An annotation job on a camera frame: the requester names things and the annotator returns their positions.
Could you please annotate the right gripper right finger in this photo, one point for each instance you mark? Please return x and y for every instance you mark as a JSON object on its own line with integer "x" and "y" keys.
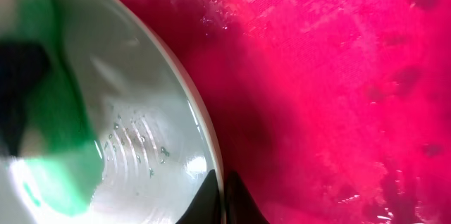
{"x": 240, "y": 206}

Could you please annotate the green sponge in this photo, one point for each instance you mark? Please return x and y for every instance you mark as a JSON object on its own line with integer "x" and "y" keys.
{"x": 67, "y": 167}

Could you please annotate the red plastic tray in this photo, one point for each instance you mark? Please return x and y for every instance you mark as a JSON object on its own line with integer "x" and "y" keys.
{"x": 331, "y": 111}

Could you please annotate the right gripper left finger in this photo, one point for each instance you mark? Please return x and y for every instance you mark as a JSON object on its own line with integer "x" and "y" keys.
{"x": 205, "y": 208}

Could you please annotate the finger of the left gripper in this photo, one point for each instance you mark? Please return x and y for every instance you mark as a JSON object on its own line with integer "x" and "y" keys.
{"x": 23, "y": 66}

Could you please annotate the light blue plate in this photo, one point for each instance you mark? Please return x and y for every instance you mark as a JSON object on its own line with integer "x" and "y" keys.
{"x": 156, "y": 144}

